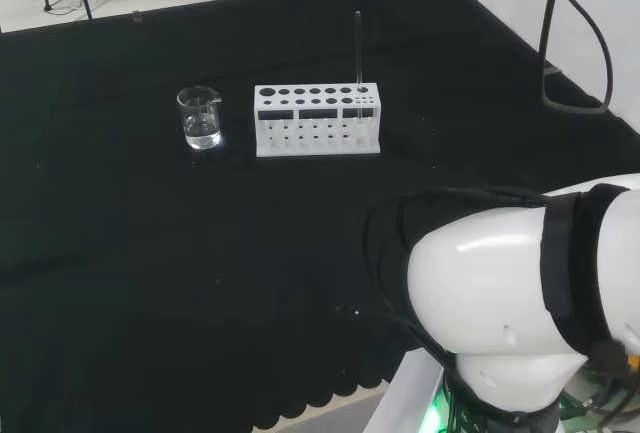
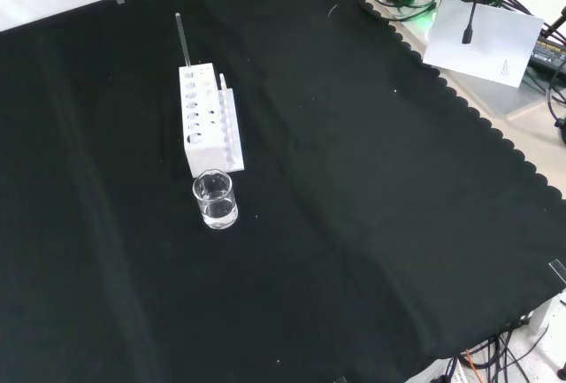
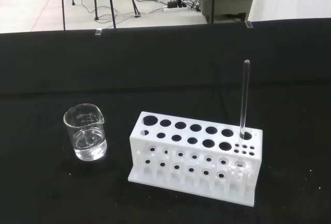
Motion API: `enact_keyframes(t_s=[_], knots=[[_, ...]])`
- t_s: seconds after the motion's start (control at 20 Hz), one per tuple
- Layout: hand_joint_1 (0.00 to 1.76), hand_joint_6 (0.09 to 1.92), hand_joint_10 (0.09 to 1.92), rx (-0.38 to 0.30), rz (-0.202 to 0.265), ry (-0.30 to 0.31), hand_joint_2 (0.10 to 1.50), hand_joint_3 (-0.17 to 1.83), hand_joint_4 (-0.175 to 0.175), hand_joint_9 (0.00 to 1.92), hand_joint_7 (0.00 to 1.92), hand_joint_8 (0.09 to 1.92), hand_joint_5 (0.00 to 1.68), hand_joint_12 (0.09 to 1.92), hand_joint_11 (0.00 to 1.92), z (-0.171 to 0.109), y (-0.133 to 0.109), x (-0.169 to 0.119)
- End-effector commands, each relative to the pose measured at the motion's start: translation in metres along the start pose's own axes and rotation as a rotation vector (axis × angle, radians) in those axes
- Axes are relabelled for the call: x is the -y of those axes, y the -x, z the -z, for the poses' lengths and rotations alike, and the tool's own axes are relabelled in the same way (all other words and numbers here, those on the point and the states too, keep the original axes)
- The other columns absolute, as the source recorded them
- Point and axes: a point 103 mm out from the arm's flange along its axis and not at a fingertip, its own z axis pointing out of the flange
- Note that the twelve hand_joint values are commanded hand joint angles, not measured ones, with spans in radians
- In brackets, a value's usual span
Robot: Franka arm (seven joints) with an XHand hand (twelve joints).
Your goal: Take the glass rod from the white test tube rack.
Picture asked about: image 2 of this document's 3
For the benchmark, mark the black power adapter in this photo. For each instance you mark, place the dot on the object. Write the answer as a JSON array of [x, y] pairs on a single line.
[[548, 53]]

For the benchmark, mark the small clear glass beaker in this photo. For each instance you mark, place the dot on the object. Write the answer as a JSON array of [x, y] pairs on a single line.
[[215, 204]]

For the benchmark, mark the white test tube rack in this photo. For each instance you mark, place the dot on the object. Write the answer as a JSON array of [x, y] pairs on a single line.
[[208, 122]]

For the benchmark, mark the white paper sheet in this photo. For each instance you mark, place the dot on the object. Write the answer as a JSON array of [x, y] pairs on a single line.
[[486, 42]]

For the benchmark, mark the black bench cloth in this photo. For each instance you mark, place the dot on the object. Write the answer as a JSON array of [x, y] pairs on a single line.
[[309, 206]]

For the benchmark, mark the glass rod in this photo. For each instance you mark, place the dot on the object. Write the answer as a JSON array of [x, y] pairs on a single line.
[[182, 40]]

